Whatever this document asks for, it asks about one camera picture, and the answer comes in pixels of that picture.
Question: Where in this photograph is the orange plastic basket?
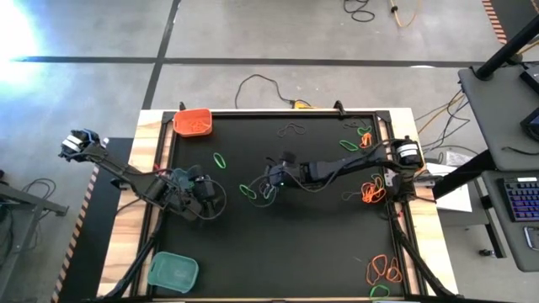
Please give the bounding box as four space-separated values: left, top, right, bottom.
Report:
173 108 214 139

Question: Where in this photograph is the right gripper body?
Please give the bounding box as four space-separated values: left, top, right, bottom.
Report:
265 163 315 189

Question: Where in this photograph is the black stand beam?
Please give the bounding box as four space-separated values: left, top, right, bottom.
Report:
431 149 497 200

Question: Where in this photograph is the yellow floor cable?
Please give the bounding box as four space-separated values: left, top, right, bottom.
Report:
387 0 422 29

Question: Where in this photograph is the bundle of thin cables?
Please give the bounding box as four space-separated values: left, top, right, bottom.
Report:
414 88 472 155

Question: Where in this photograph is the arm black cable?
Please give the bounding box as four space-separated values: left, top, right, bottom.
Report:
247 172 315 209
159 167 227 222

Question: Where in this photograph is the silver desk gadget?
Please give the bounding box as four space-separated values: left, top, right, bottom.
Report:
523 226 539 253

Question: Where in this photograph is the black tablet screen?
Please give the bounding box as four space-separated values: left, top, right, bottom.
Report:
520 107 539 142

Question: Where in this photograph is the black floor cable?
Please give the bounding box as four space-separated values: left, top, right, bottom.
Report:
343 0 376 24

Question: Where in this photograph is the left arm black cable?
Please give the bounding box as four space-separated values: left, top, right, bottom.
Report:
159 167 227 222

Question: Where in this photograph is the black stand pole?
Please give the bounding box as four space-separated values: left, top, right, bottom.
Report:
474 14 539 82

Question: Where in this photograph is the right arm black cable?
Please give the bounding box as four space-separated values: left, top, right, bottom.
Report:
247 172 315 209

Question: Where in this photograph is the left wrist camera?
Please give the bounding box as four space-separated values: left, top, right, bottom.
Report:
192 176 216 201

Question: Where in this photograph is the black desk cable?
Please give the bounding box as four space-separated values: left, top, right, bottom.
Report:
500 146 539 157

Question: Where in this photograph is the grey metal stand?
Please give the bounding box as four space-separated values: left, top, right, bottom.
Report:
0 167 70 295

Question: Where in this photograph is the white paper sheet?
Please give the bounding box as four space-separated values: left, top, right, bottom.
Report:
424 162 473 214

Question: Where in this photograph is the teal plastic basket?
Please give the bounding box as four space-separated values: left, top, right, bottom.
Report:
147 250 200 295

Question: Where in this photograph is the grey keyboard desk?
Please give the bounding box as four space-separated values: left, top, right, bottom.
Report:
481 170 539 274

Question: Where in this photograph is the black floor mat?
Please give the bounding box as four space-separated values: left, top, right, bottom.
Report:
56 137 135 303

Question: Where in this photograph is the grey floor cable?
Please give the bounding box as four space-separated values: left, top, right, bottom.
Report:
19 178 58 199

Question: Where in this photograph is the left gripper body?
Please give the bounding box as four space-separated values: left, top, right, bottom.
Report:
179 164 204 202

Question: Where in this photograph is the silver metal bracket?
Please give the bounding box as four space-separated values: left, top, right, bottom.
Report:
383 170 401 189

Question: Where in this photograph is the black metal table frame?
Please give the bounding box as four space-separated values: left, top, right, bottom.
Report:
90 107 464 303

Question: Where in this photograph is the grey side desk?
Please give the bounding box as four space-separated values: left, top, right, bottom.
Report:
457 61 539 173

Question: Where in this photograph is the black power cable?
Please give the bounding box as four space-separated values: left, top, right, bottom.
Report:
233 73 296 110

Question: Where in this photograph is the blue-lit keyboard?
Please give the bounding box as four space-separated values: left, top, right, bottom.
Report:
497 176 539 223

